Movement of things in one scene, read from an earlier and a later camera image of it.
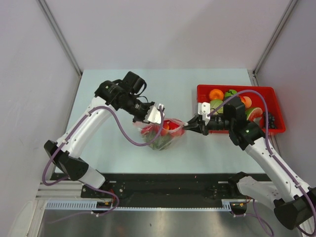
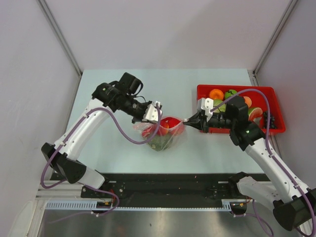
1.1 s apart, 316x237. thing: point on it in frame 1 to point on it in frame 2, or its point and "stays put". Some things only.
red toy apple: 175,129 to 172,121
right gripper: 197,125 stays put
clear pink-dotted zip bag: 171,129 stays put
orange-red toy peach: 165,125 stays put
